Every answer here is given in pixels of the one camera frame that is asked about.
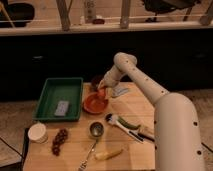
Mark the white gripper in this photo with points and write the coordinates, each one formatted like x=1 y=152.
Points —
x=111 y=78

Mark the red apple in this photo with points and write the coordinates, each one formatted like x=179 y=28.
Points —
x=102 y=93

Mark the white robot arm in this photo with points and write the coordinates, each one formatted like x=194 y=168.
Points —
x=177 y=137

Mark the red bowl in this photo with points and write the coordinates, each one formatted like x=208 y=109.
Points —
x=95 y=105

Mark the light blue cloth piece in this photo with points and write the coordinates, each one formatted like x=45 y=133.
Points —
x=118 y=91

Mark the green chili pepper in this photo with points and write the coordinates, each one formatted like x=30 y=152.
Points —
x=128 y=125

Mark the metal measuring spoon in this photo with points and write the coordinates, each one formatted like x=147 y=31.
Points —
x=96 y=131

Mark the green plastic tray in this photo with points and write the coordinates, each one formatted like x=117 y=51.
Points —
x=56 y=90

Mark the grey sponge block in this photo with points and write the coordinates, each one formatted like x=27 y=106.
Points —
x=62 y=108

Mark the red grape bunch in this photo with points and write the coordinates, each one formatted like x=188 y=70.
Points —
x=59 y=139

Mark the yellow corn cob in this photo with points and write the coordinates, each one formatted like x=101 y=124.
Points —
x=107 y=154

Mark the black office chair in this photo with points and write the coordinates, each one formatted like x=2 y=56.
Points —
x=166 y=6

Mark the white paper cup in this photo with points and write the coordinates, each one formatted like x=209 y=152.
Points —
x=38 y=133

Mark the black chair left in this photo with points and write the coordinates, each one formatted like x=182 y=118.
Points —
x=19 y=14

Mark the wooden brush black handle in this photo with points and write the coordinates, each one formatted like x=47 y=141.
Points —
x=146 y=132

